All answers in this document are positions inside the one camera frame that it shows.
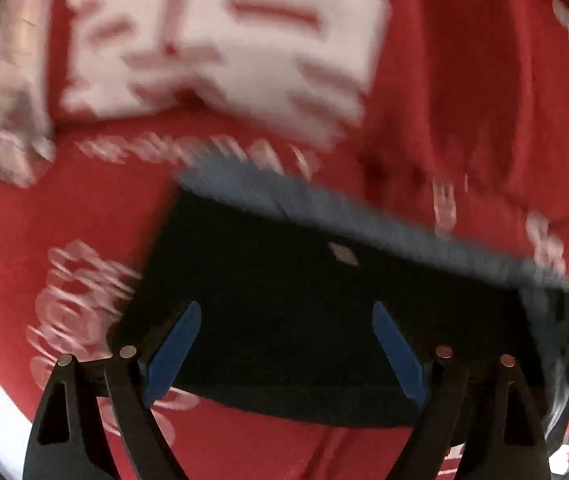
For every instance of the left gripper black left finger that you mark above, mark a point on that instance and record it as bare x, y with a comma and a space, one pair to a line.
68, 440

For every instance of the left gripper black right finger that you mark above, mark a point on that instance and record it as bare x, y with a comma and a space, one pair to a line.
483, 401

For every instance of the black pants with grey trim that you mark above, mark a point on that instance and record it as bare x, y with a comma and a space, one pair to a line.
287, 275

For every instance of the red wedding bed quilt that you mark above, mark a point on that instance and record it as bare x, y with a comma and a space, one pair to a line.
74, 244

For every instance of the red folded wedding blanket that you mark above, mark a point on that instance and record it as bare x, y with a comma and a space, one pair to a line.
438, 82

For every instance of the floral printed pillow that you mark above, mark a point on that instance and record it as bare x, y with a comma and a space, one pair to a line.
4, 100

